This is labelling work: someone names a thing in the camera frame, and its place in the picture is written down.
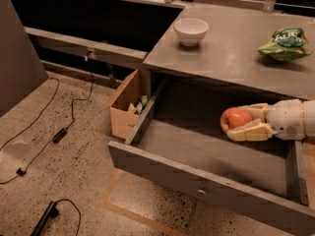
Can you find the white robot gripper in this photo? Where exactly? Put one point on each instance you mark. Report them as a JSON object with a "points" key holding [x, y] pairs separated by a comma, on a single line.
{"points": [[284, 119]]}

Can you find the red apple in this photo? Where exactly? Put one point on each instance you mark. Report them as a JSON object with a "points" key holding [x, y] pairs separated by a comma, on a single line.
{"points": [[234, 117]]}

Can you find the grey open top drawer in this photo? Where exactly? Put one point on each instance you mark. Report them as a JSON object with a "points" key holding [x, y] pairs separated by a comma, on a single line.
{"points": [[178, 143]]}

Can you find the round metal drawer knob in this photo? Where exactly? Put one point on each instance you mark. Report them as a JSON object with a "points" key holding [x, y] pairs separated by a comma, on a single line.
{"points": [[201, 193]]}

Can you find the grey cabinet counter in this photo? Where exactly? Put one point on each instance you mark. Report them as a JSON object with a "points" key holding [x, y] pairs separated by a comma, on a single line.
{"points": [[229, 51]]}

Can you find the green chip bag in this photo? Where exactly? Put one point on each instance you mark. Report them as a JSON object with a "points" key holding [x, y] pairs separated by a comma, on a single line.
{"points": [[286, 44]]}

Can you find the white ceramic bowl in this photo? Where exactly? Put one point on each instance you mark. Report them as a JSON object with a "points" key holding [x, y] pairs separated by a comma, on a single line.
{"points": [[190, 31]]}

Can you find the cardboard box with items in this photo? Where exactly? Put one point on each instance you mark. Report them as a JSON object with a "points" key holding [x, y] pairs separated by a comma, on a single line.
{"points": [[123, 105]]}

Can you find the black power strip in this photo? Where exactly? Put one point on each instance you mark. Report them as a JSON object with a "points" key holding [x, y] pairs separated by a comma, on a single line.
{"points": [[50, 212]]}

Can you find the grey metal rail shelf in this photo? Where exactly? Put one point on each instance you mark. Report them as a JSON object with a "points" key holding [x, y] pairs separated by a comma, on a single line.
{"points": [[88, 49]]}

